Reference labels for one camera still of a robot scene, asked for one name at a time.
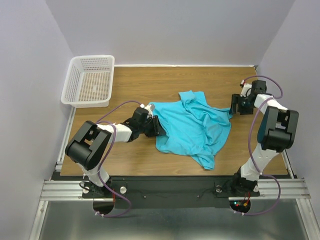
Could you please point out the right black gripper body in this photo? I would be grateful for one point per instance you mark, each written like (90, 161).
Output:
(245, 107)

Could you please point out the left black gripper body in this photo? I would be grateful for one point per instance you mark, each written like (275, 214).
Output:
(148, 123)

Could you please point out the white perforated plastic basket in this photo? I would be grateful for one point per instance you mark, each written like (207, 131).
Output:
(89, 81)

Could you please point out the turquoise t shirt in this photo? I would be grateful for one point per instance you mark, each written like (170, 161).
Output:
(193, 128)

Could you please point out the aluminium frame rail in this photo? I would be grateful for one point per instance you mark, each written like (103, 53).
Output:
(71, 191)

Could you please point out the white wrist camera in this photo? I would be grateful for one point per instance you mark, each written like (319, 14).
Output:
(246, 88)
(150, 107)

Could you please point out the right metal knob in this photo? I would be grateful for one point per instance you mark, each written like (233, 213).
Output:
(218, 189)

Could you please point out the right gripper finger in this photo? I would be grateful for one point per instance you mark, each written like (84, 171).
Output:
(234, 100)
(233, 110)

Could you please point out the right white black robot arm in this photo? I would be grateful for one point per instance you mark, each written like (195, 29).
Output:
(276, 132)

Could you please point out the left white knob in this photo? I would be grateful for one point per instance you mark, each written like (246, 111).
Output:
(123, 190)

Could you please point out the circuit board with leds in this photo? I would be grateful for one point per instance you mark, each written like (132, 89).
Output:
(240, 205)

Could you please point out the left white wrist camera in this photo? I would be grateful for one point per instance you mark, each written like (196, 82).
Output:
(150, 107)

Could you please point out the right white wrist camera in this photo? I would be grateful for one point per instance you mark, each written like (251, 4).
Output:
(246, 88)

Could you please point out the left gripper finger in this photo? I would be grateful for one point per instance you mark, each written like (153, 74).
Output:
(158, 129)
(151, 133)

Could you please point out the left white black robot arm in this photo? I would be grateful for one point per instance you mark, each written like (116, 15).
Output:
(88, 145)

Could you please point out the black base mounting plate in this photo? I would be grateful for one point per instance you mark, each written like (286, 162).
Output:
(166, 192)

